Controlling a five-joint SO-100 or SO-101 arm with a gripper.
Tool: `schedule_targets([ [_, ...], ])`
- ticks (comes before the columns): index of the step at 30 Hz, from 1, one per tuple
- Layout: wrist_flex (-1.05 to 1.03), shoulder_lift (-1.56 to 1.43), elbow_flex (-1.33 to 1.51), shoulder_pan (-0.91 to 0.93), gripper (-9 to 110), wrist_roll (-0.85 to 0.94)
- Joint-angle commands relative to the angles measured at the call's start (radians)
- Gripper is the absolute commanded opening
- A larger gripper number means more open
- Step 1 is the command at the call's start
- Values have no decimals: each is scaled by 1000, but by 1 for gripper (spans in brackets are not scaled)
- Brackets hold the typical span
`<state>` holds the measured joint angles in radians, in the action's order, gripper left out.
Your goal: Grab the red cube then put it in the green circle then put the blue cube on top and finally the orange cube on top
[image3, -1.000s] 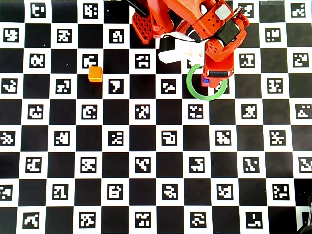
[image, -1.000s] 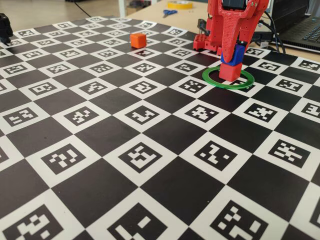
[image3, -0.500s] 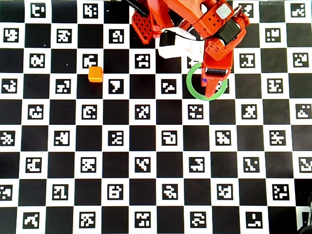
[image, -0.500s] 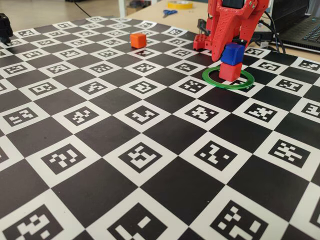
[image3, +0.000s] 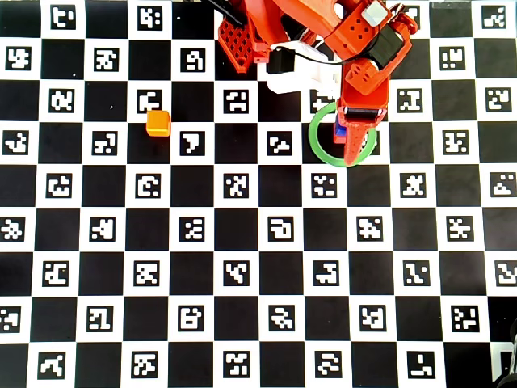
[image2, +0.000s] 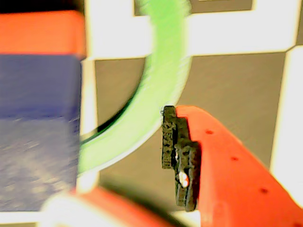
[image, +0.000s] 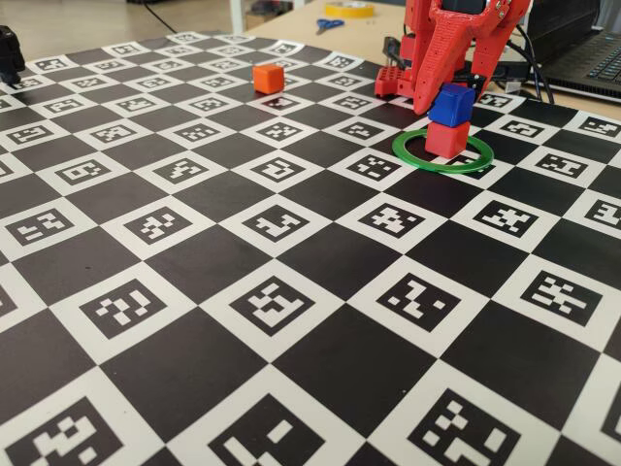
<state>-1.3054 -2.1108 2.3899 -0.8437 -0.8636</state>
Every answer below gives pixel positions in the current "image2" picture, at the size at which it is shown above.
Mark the red gripper finger with black pad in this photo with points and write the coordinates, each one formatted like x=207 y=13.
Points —
x=236 y=189

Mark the blue cube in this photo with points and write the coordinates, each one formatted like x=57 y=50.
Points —
x=38 y=118

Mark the red cube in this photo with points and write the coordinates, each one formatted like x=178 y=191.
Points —
x=40 y=33

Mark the black white marker checkerboard mat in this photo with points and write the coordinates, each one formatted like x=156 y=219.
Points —
x=236 y=82

